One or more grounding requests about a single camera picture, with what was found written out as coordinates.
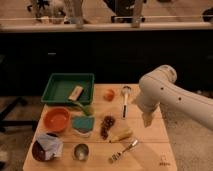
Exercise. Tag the crumpled blue-white cloth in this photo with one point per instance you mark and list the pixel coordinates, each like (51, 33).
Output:
(51, 145)

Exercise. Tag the teal lidded container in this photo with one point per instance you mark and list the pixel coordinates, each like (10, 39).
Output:
(83, 125)

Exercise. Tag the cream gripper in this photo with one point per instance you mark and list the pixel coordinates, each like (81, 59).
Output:
(147, 119)

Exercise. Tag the wooden table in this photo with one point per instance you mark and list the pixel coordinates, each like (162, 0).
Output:
(152, 153)

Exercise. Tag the orange tomato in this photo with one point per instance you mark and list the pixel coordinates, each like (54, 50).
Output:
(109, 95)

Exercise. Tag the dark grape bunch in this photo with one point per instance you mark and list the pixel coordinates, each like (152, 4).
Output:
(107, 123)

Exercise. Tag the yellow banana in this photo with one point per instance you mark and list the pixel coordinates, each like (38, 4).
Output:
(122, 135)

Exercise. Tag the orange bowl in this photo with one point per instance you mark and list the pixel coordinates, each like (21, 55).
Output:
(56, 119)

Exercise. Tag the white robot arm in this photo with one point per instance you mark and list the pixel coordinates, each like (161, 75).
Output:
(158, 86)

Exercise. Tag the beige block in tray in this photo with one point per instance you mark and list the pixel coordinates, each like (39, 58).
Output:
(75, 94)

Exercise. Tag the green plastic tray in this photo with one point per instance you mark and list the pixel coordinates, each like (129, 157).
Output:
(60, 86)

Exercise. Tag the green leafy vegetable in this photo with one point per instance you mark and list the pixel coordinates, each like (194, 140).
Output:
(87, 110)

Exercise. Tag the small metal cup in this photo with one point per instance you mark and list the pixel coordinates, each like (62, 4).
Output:
(81, 152)

